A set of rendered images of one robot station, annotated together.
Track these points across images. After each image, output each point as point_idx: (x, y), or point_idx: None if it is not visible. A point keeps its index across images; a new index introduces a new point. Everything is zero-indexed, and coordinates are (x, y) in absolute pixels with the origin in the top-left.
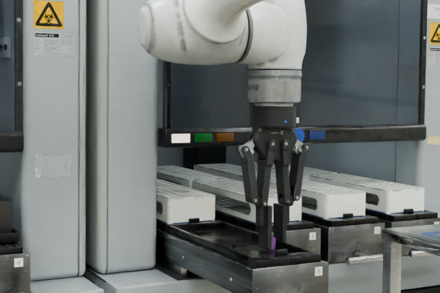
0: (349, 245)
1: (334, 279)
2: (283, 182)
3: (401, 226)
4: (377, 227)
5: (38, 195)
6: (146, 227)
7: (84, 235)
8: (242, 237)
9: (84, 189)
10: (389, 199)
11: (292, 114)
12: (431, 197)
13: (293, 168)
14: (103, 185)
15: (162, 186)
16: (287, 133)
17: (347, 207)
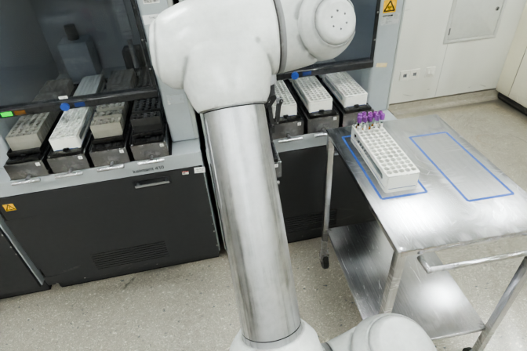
0: (319, 125)
1: (310, 139)
2: (270, 117)
3: (348, 115)
4: (335, 117)
5: (171, 111)
6: None
7: (195, 124)
8: None
9: (191, 106)
10: (346, 100)
11: (270, 91)
12: (376, 92)
13: (276, 109)
14: None
15: None
16: (270, 96)
17: (321, 106)
